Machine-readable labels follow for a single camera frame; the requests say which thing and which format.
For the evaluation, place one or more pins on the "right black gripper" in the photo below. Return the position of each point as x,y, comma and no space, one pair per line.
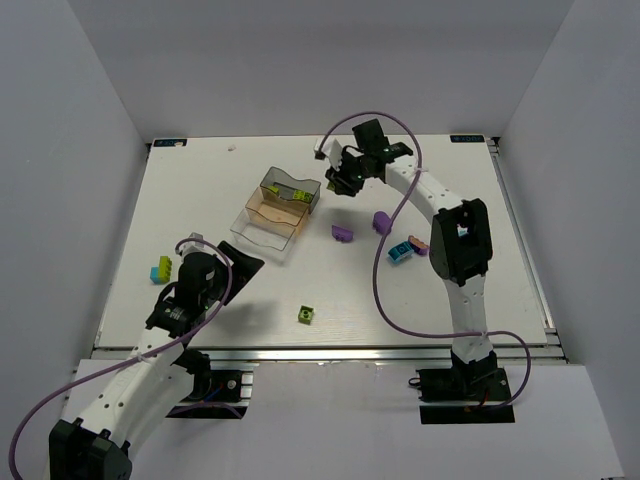
345,176

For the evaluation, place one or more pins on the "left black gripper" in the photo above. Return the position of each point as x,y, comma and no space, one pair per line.
220,273

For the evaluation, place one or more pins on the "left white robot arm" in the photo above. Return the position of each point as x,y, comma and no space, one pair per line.
161,370

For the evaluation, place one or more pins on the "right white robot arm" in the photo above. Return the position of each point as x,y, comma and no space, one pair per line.
460,246

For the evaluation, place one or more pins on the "grey translucent container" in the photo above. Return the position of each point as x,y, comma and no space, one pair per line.
288,184

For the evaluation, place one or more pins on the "clear translucent container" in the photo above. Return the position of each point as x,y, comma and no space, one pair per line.
259,236

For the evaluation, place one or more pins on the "purple arched lego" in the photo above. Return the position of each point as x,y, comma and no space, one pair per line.
341,234

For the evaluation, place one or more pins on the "purple rounded lego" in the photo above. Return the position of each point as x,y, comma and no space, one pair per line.
381,222

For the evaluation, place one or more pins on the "green square lego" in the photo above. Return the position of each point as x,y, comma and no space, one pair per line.
305,315

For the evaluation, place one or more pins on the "blue printed lego brick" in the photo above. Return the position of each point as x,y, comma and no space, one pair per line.
400,252

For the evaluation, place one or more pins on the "purple orange lego piece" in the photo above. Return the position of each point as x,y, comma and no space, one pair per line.
419,247

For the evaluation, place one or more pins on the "right corner label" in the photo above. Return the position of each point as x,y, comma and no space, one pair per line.
467,138

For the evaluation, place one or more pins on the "corner label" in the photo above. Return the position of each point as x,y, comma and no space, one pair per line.
467,138
169,143

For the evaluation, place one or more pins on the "left corner label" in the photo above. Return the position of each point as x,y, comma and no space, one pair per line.
169,143

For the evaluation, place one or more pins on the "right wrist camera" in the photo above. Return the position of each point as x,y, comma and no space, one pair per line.
331,150

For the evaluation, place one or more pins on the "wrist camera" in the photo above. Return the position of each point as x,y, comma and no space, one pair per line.
331,150
194,244

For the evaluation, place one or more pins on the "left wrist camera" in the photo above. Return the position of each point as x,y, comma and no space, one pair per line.
194,244

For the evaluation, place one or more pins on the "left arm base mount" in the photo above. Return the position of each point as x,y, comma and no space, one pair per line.
217,392

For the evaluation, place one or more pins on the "aluminium table rail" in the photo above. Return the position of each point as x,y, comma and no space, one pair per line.
552,352

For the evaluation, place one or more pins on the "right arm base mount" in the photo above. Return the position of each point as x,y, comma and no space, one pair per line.
442,400

